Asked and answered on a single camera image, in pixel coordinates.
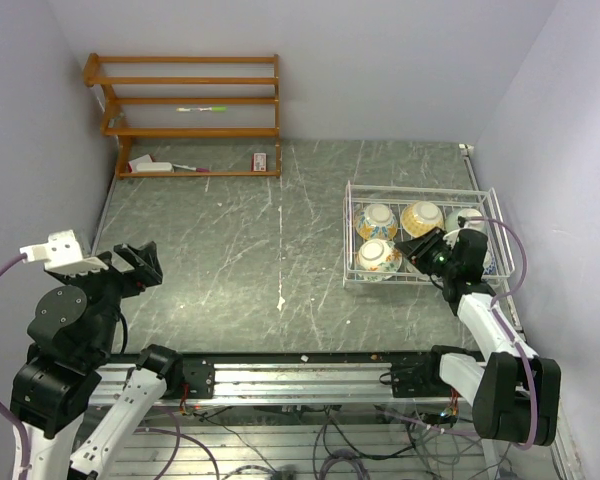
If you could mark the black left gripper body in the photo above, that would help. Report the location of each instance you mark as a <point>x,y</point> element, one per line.
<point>105,287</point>

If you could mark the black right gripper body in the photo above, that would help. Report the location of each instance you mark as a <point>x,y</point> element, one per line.
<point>434,255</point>

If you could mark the light teal ribbed bowl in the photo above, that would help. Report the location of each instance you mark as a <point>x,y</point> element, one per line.
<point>465,218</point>

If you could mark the yellow sun pattern bowl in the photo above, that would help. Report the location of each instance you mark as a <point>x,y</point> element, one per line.
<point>420,218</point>

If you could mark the green fern orange flower bowl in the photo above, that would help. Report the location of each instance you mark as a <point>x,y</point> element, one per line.
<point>378,260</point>

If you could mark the blue orange floral bowl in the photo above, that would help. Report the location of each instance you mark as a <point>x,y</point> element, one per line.
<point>375,220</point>

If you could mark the red geometric pattern bowl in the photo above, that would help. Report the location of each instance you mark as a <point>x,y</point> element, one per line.
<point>489,264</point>

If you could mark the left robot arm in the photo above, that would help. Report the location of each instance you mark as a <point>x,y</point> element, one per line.
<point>73,331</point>

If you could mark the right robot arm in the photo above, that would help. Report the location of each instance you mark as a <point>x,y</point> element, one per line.
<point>513,391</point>

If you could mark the red white flat box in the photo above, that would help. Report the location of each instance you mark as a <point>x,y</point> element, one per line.
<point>140,164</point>

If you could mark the white plastic case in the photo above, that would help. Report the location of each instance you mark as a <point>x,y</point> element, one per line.
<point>159,167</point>

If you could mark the red white small box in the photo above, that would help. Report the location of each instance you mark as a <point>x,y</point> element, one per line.
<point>259,162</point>

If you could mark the green white marker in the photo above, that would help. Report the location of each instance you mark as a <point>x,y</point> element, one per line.
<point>215,109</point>

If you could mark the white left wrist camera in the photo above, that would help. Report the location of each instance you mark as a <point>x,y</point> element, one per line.
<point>62,254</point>

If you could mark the white wire dish rack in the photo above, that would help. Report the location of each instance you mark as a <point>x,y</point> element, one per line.
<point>358,197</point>

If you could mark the aluminium mounting rail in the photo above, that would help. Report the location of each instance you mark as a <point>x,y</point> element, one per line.
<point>229,382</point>

